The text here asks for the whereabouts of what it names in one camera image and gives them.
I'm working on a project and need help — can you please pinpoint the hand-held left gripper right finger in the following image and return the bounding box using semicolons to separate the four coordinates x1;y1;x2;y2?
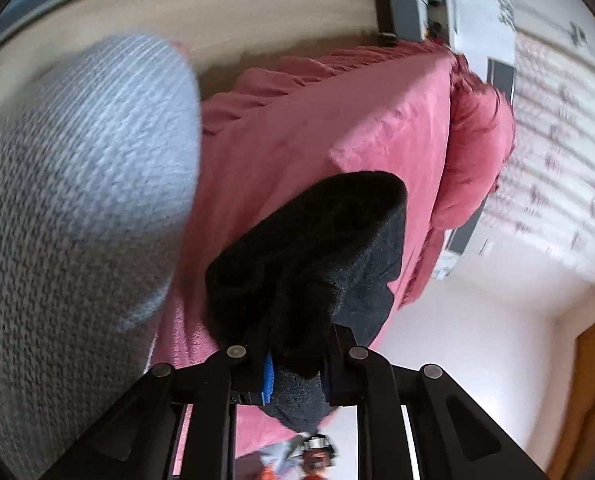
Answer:
321;324;548;480

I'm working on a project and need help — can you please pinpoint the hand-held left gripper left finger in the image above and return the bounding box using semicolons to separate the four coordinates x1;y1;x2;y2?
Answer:
42;345;278;480

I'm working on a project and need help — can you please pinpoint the black knit garment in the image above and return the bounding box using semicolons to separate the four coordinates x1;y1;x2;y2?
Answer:
204;171;409;433

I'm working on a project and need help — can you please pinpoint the orange and silver object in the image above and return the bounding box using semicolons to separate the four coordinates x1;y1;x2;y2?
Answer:
300;434;339;480

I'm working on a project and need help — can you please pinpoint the bed with pink sheet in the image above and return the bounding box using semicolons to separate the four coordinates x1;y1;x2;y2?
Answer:
152;40;518;461

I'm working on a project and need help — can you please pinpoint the grey knit cloth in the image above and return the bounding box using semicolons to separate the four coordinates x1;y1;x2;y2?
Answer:
0;34;203;476

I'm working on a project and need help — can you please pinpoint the pink folded duvet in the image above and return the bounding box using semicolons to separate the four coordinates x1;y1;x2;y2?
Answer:
430;52;518;231

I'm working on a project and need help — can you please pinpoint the patterned curtain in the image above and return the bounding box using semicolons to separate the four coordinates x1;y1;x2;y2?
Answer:
477;25;595;291

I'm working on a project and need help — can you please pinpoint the white and grey nightstand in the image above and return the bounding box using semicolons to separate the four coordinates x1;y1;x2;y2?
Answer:
370;0;461;46

